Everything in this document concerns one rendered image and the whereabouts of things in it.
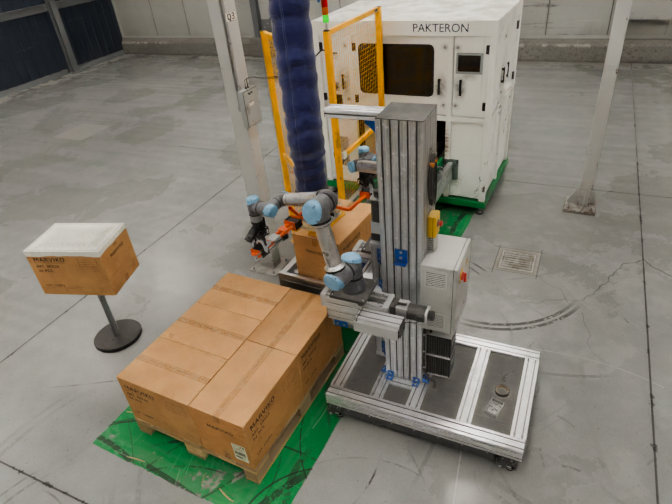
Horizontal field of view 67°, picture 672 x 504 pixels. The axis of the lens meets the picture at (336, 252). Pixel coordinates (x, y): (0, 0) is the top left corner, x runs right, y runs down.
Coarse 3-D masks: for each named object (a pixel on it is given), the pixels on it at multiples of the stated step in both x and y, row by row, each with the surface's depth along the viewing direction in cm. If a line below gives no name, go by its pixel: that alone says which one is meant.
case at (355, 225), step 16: (368, 208) 397; (336, 224) 381; (352, 224) 379; (368, 224) 393; (304, 240) 373; (336, 240) 363; (352, 240) 375; (304, 256) 382; (320, 256) 373; (304, 272) 392; (320, 272) 382
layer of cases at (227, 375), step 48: (240, 288) 393; (288, 288) 388; (192, 336) 352; (240, 336) 348; (288, 336) 344; (336, 336) 381; (144, 384) 319; (192, 384) 315; (240, 384) 312; (288, 384) 326; (192, 432) 319; (240, 432) 290
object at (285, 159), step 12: (264, 36) 427; (264, 48) 435; (264, 60) 444; (276, 96) 455; (276, 108) 465; (276, 120) 470; (276, 132) 479; (288, 156) 480; (288, 168) 490; (288, 180) 504
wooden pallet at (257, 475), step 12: (336, 360) 390; (324, 372) 384; (312, 396) 366; (300, 408) 348; (288, 420) 336; (300, 420) 351; (168, 432) 339; (288, 432) 342; (192, 444) 329; (276, 444) 335; (204, 456) 332; (216, 456) 322; (264, 456) 315; (276, 456) 329; (264, 468) 317; (252, 480) 317
